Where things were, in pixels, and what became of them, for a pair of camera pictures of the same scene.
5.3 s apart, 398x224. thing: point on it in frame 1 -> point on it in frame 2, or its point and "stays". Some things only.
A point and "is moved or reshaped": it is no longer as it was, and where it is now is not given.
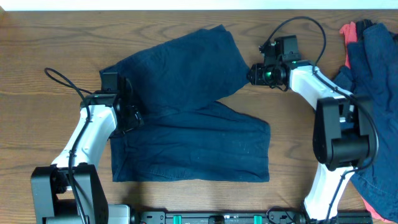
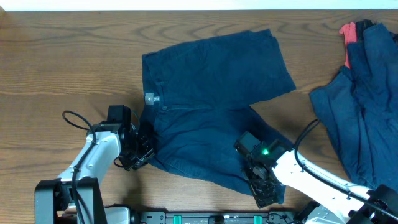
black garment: (362, 25) stays
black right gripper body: (265, 76) -> (262, 191)
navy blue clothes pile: (371, 76) stays
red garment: (350, 33) stays
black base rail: (277, 215) stays
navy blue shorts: (187, 135) is moved or reshaped
